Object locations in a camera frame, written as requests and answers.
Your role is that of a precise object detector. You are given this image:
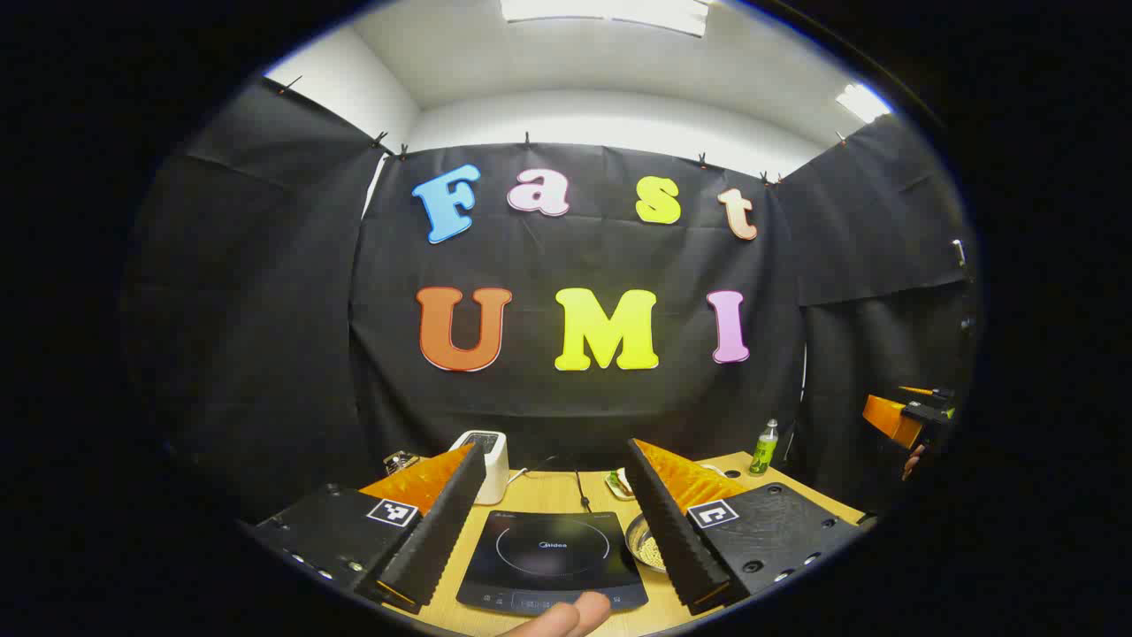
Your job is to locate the white toaster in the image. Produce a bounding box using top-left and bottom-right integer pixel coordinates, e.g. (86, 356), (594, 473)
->
(449, 430), (510, 506)

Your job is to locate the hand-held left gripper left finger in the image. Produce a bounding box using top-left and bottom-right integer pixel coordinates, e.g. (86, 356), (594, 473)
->
(246, 442), (487, 614)

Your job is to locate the large ceiling light panel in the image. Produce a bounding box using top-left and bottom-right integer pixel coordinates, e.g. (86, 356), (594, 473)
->
(500, 0), (713, 38)

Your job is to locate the black induction cooktop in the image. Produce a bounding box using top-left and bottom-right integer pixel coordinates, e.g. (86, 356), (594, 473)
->
(455, 510), (649, 618)

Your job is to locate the small ceiling light panel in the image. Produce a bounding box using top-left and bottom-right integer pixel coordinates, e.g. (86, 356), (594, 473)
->
(835, 82), (894, 125)

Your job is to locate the black cooktop power cable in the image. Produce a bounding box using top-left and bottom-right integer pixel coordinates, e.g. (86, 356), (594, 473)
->
(509, 456), (593, 514)

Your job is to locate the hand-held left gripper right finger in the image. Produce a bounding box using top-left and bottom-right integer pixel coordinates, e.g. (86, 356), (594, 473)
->
(626, 438), (863, 618)

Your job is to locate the green drink bottle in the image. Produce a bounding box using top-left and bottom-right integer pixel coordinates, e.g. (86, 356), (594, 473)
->
(749, 419), (780, 478)

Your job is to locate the black backdrop cloth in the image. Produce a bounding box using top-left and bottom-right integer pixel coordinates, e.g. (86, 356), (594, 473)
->
(124, 78), (978, 523)

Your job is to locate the stainless steel pot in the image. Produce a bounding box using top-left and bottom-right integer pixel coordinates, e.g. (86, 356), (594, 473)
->
(624, 511), (669, 573)

